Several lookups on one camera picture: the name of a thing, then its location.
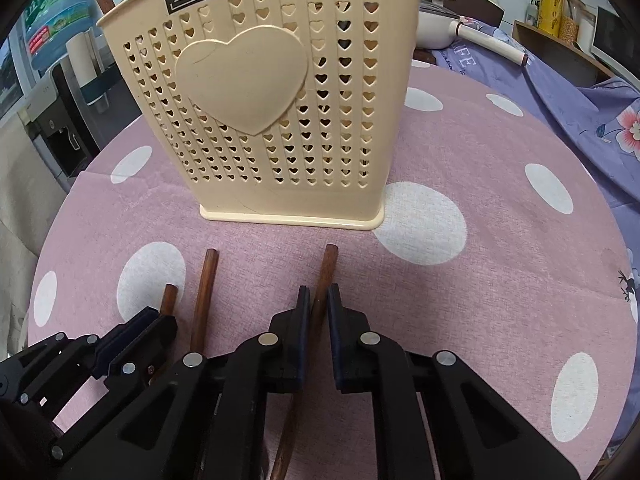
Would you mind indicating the white microwave oven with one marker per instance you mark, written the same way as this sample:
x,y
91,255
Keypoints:
x,y
615,35

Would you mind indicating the dark wooden counter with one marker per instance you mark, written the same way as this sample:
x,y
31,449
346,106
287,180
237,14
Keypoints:
x,y
422,56

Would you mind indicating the glass jar with grains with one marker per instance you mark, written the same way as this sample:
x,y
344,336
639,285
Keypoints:
x,y
570,25

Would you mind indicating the water dispenser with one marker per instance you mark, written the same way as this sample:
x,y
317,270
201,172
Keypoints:
x,y
65,135

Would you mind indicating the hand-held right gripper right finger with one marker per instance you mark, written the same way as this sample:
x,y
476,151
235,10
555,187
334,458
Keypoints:
x,y
337,340

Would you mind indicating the beige plastic utensil holder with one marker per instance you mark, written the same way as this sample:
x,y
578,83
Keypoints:
x,y
240,85

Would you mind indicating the sliding glass window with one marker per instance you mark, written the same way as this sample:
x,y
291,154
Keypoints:
x,y
10,80

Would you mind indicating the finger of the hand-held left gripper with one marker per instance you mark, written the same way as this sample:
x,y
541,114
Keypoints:
x,y
132,327
150,350

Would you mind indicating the yellow wrap roll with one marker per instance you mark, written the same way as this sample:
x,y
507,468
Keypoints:
x,y
550,0

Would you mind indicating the white cooking pan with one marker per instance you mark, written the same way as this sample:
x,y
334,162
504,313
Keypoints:
x,y
435,30

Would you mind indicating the blue water jug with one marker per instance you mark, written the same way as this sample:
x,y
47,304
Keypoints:
x,y
50,25

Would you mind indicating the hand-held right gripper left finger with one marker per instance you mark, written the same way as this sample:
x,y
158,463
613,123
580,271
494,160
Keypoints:
x,y
302,340

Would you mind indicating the wooden side cabinet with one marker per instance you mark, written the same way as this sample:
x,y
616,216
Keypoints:
x,y
555,57

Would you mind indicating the teal plastic holder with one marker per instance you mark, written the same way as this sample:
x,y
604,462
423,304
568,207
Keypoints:
x,y
100,87

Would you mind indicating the purple floral cloth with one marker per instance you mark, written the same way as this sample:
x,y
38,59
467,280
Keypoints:
x,y
575,110

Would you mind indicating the beige cloth cover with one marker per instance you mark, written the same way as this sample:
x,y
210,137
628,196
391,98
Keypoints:
x,y
20,240

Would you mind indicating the white paper cylinder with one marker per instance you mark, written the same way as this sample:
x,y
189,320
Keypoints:
x,y
82,60

